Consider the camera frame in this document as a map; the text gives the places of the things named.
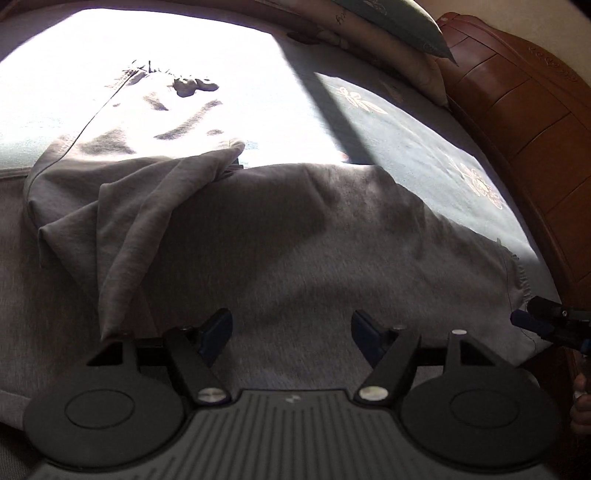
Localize person's right hand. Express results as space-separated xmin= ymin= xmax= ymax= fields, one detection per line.
xmin=569 ymin=364 xmax=591 ymax=435

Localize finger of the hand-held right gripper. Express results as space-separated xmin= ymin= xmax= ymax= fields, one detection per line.
xmin=510 ymin=309 xmax=591 ymax=354
xmin=527 ymin=296 xmax=591 ymax=322

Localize teal printed bed sheet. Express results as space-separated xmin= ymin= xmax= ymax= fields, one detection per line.
xmin=0 ymin=0 xmax=561 ymax=305

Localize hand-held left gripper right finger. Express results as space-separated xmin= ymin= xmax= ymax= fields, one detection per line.
xmin=351 ymin=309 xmax=522 ymax=404

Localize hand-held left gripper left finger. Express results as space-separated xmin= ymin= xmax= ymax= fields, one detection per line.
xmin=87 ymin=308 xmax=234 ymax=407

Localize teal pillow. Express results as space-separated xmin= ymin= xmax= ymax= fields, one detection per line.
xmin=332 ymin=0 xmax=459 ymax=65

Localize folded floral quilt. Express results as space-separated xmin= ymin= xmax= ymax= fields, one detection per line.
xmin=249 ymin=0 xmax=451 ymax=109

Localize grey drawstring sweatpants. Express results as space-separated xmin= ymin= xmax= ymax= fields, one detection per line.
xmin=0 ymin=60 xmax=564 ymax=430

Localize wooden headboard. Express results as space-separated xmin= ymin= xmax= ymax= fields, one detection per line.
xmin=434 ymin=11 xmax=591 ymax=393

